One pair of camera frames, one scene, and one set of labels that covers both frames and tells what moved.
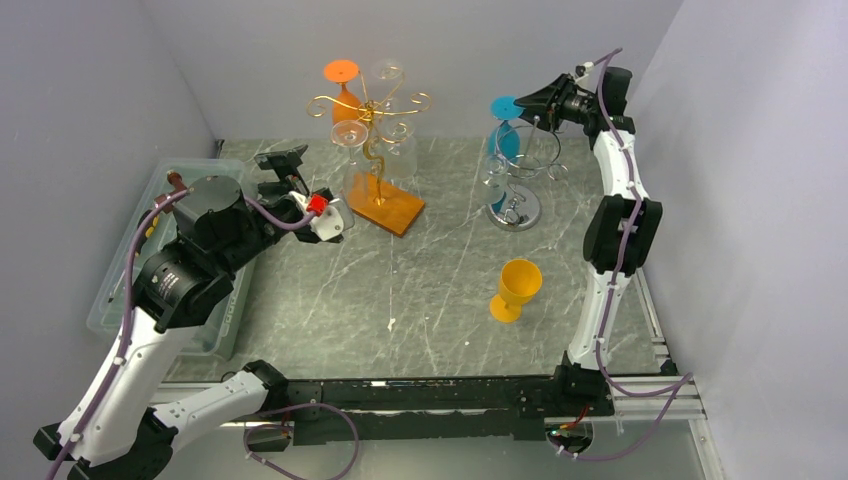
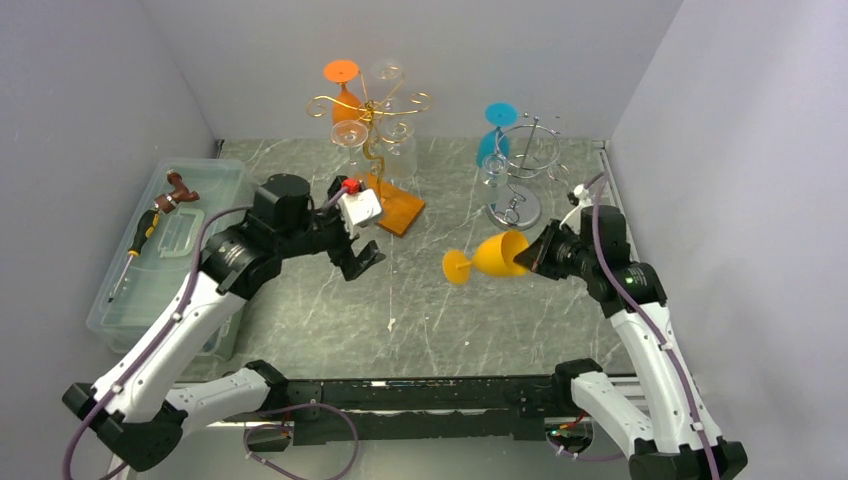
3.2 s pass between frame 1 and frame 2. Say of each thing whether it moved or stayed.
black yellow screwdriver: stayed
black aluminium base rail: stayed
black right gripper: moved
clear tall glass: stayed
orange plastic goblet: stayed
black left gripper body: moved
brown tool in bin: stayed
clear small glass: stayed
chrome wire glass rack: stayed
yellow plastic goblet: moved
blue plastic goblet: moved
